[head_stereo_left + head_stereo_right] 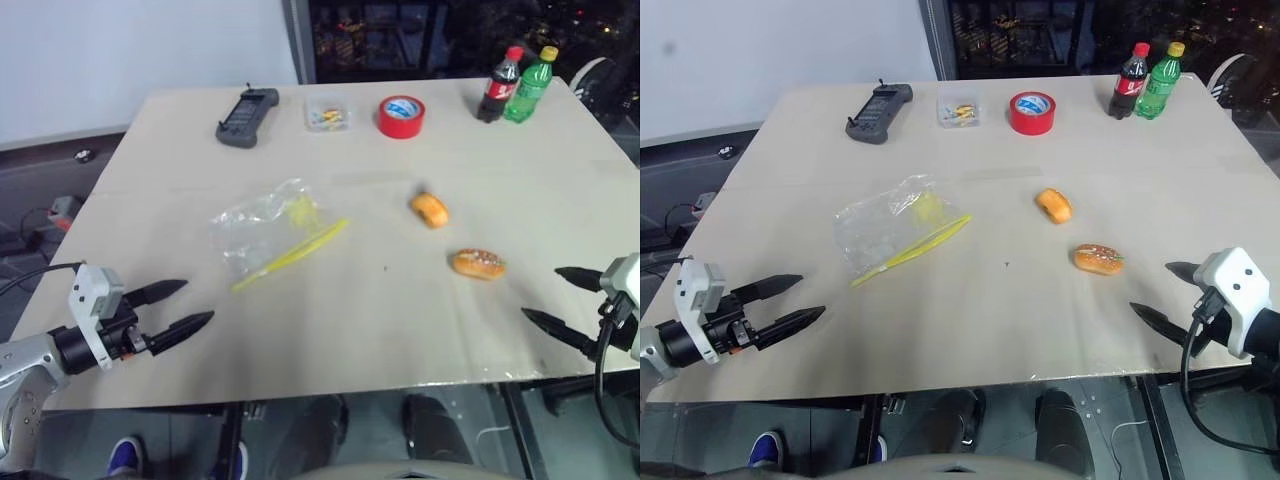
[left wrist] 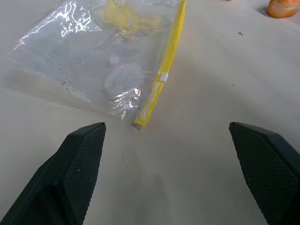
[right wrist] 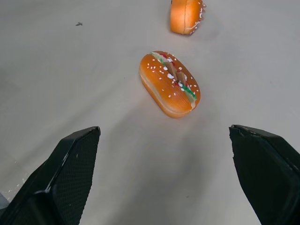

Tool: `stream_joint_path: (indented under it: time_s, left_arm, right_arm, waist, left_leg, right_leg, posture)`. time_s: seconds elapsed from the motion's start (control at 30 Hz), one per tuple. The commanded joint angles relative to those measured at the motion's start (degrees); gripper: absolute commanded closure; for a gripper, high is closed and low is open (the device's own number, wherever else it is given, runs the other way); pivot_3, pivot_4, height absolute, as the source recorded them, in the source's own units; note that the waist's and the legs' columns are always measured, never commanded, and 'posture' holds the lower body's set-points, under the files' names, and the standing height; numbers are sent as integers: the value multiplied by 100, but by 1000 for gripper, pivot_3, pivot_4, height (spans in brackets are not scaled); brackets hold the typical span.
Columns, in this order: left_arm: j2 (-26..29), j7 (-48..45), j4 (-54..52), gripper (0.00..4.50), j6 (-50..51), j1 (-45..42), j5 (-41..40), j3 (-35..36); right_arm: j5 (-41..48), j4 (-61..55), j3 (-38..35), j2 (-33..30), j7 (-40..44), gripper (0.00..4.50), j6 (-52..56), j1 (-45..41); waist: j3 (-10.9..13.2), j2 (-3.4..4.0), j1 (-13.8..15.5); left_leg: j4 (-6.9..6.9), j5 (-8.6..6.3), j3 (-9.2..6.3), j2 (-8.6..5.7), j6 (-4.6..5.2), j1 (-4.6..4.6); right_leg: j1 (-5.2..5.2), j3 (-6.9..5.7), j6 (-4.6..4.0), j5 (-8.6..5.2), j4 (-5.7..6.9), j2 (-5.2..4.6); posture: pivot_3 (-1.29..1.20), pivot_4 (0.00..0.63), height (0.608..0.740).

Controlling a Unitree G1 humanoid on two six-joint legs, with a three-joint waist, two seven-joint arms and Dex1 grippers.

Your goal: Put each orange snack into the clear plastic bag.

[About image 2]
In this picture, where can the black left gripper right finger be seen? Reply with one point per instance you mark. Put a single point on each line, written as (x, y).
(272, 173)

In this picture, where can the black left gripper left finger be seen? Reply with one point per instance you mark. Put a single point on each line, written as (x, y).
(61, 182)

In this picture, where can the clear zip bag yellow zipper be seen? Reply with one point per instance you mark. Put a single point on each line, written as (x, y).
(82, 58)

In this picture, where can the orange toy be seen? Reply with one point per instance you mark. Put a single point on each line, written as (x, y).
(281, 10)

